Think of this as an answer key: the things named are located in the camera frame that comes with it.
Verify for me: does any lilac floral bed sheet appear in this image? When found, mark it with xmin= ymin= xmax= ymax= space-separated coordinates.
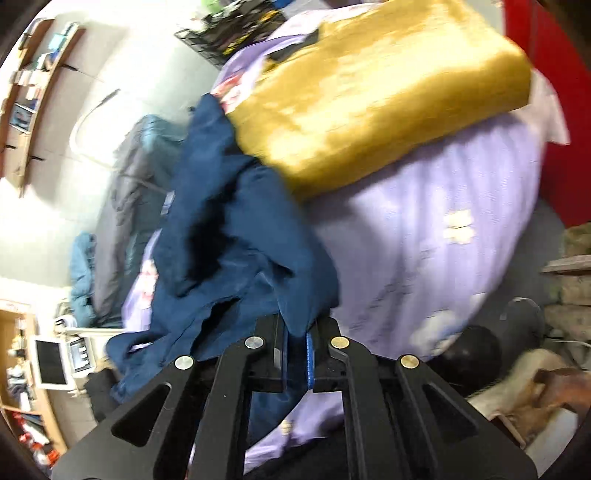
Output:
xmin=121 ymin=2 xmax=571 ymax=474

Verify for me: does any yellow folded blanket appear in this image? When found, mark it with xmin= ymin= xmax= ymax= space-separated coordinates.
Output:
xmin=228 ymin=1 xmax=531 ymax=200

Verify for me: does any navy blue jacket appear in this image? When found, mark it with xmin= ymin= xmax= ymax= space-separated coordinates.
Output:
xmin=106 ymin=94 xmax=339 ymax=443

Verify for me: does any black wire rack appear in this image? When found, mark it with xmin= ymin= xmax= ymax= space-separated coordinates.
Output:
xmin=174 ymin=1 xmax=287 ymax=69

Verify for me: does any grey blanket on bed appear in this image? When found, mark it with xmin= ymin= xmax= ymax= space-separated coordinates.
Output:
xmin=92 ymin=115 xmax=186 ymax=328

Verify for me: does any red cabinet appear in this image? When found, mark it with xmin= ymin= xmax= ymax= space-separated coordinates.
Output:
xmin=504 ymin=1 xmax=590 ymax=227

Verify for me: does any light blue garment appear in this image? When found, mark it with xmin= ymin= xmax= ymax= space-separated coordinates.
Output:
xmin=69 ymin=232 xmax=96 ymax=328

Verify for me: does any wooden wall shelf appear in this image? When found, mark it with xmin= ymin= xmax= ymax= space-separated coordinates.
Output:
xmin=1 ymin=19 xmax=86 ymax=196

